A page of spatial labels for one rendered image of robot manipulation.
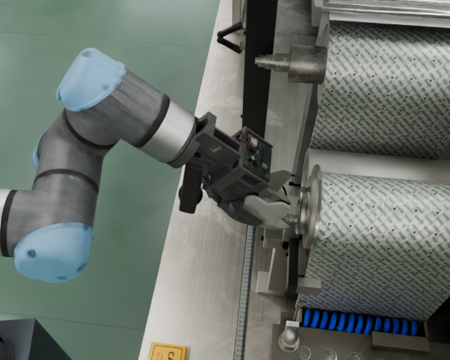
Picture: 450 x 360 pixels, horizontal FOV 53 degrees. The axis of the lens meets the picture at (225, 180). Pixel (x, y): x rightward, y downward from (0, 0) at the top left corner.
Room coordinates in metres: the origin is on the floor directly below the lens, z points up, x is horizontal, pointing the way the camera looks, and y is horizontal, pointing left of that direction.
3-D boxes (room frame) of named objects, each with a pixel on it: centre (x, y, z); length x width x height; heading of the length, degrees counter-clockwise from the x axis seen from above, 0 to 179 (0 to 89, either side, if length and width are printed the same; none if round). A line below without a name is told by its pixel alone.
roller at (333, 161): (0.50, -0.27, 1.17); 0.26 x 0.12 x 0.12; 83
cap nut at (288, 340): (0.26, -0.11, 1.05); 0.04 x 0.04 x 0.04
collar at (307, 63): (0.64, -0.14, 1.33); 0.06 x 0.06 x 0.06; 83
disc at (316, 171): (0.39, -0.14, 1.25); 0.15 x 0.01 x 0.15; 173
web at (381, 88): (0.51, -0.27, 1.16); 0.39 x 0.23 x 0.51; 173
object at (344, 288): (0.32, -0.25, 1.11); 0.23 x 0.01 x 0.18; 83
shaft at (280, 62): (0.65, -0.08, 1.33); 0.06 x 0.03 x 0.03; 83
